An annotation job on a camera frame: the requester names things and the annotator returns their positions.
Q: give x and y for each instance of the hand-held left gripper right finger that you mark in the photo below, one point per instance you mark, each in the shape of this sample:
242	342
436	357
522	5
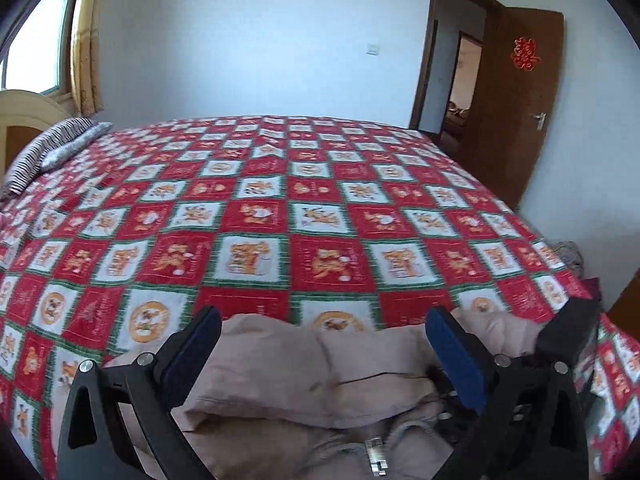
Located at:
457	360

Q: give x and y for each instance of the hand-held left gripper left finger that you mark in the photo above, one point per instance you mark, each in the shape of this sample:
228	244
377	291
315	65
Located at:
192	360

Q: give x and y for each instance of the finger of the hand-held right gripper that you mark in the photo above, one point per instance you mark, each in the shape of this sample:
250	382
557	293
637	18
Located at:
447	420
570	330

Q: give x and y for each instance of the light grey quilted jacket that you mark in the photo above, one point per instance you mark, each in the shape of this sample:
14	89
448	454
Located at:
325	375

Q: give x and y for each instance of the wooden cabinet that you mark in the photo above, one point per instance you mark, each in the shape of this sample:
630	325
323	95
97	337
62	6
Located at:
627	305

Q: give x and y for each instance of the grey cloth pile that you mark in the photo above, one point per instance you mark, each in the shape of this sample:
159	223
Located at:
567	257

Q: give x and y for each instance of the red printed bedspread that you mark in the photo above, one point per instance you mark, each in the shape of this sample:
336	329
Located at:
300	220

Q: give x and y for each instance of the brown wooden door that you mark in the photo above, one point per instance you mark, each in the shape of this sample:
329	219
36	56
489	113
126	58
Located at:
510	135

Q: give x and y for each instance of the brown sofa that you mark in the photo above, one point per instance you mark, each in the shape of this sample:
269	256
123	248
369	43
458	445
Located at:
456	116

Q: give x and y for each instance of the grey patterned pillow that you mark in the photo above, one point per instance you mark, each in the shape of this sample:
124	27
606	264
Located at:
80	143

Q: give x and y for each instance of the striped pillow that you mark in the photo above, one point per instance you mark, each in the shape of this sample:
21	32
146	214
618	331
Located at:
45	150

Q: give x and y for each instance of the red paper door decoration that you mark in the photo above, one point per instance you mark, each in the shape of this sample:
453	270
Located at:
525	53

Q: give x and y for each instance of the wooden bed headboard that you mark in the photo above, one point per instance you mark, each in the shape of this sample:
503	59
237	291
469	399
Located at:
25	110

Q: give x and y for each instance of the narrow yellow curtain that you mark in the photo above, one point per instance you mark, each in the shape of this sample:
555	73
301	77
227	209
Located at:
87	60

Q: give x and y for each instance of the window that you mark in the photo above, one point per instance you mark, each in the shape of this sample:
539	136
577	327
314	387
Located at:
35	45

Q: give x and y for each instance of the brown door frame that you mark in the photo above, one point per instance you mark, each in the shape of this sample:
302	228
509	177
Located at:
425	60

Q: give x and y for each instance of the white wall switch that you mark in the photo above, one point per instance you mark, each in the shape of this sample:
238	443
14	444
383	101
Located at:
373	49

